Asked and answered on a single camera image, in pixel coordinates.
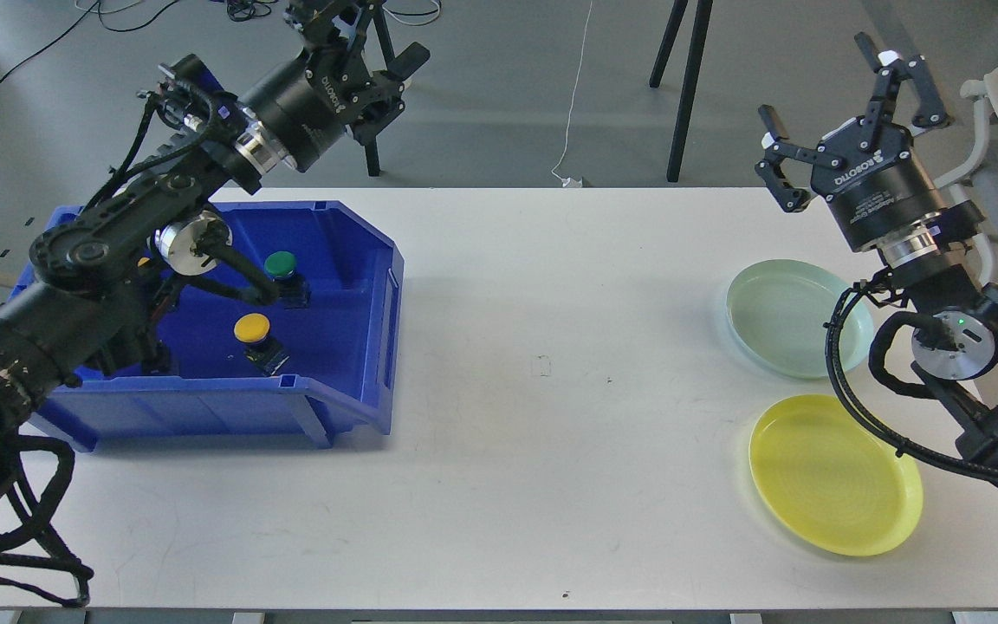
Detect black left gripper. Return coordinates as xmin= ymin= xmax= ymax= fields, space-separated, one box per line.
xmin=239 ymin=1 xmax=431 ymax=172

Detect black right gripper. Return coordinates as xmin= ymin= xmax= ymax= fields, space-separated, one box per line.
xmin=755 ymin=33 xmax=953 ymax=252

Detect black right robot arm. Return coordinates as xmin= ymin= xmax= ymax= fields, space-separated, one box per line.
xmin=754 ymin=32 xmax=998 ymax=489

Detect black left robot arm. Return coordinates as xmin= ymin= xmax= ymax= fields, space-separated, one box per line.
xmin=0 ymin=1 xmax=431 ymax=608

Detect pale green plate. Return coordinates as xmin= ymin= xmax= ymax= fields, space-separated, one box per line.
xmin=723 ymin=259 xmax=848 ymax=380

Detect green push button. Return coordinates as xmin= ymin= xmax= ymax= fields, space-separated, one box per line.
xmin=262 ymin=251 xmax=310 ymax=309

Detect yellow plate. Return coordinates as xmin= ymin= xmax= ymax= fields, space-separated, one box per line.
xmin=748 ymin=394 xmax=925 ymax=557

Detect black tripod leg pair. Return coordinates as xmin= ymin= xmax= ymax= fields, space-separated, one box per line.
xmin=648 ymin=1 xmax=714 ymax=183
xmin=360 ymin=0 xmax=405 ymax=178

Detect blue plastic storage bin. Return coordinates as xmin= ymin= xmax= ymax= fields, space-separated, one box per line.
xmin=30 ymin=200 xmax=404 ymax=452

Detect black floor cables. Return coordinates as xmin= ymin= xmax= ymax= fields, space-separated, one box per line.
xmin=0 ymin=0 xmax=444 ymax=144

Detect white cable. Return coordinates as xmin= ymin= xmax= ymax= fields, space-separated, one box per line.
xmin=551 ymin=0 xmax=595 ymax=188

